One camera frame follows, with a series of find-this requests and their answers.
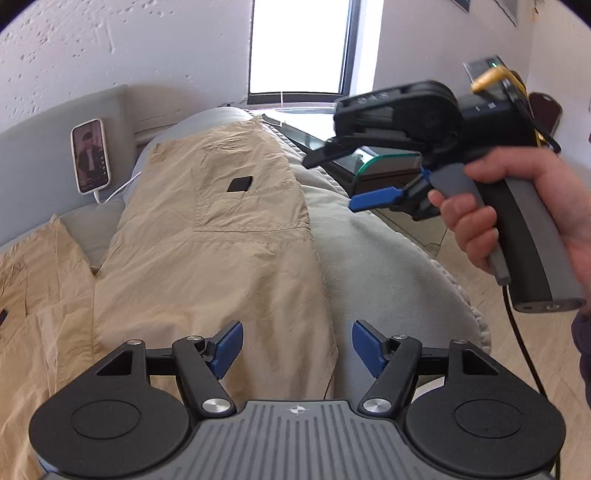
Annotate beige cargo pants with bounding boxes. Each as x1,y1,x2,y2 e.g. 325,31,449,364
1,119,339,479

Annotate person's right hand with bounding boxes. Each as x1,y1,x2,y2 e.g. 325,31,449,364
428,147,590,296

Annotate grey sofa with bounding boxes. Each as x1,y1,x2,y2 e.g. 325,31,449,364
0,83,493,402

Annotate window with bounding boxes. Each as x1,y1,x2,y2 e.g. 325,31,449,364
247,0,362,105

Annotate maroon chair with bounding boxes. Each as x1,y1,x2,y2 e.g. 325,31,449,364
529,92,563,136

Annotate white smartphone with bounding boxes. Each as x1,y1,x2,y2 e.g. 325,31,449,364
70,118,111,195

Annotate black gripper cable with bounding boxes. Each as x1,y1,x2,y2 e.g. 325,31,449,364
502,283,562,480

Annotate white charging cable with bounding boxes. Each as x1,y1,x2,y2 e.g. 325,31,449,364
93,171,143,205

